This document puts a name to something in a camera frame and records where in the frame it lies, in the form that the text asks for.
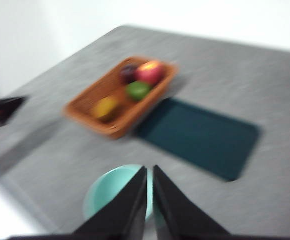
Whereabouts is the dark rectangular tray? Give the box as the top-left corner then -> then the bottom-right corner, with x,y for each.
134,97 -> 262,183

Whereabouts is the red apple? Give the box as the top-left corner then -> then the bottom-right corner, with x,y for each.
135,61 -> 166,86

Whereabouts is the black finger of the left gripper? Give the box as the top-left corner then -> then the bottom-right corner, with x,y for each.
0,96 -> 26,130

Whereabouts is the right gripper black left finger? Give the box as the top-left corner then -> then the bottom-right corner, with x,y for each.
69,166 -> 148,240

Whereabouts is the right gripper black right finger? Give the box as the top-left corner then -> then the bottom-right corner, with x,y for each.
152,164 -> 236,240

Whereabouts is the green lime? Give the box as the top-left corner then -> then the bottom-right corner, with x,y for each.
126,81 -> 153,102

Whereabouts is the teal ceramic bowl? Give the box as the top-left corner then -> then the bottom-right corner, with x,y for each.
83,163 -> 166,227

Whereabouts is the brown wicker basket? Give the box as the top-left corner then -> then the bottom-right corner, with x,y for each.
63,56 -> 180,140

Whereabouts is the dark purple plum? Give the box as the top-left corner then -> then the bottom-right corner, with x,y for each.
119,64 -> 139,85

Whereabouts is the yellow-brown kiwi fruit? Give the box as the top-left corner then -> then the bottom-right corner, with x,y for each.
93,96 -> 121,121

